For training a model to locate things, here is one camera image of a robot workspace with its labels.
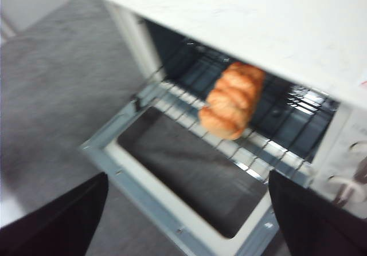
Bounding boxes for glass oven door with handle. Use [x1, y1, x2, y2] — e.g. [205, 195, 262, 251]
[80, 80, 312, 256]

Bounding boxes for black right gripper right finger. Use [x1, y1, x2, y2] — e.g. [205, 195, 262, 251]
[269, 170, 367, 256]

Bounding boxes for round white oven knob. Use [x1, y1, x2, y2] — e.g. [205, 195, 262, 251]
[332, 155, 367, 207]

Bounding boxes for white Toshiba toaster oven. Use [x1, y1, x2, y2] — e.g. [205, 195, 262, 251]
[102, 0, 367, 215]

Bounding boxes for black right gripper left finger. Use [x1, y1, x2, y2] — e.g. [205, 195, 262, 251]
[0, 172, 109, 256]

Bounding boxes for metal wire oven rack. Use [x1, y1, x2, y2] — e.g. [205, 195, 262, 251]
[133, 37, 342, 182]

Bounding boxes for golden brown bread loaf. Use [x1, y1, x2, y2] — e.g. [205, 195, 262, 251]
[199, 62, 266, 141]

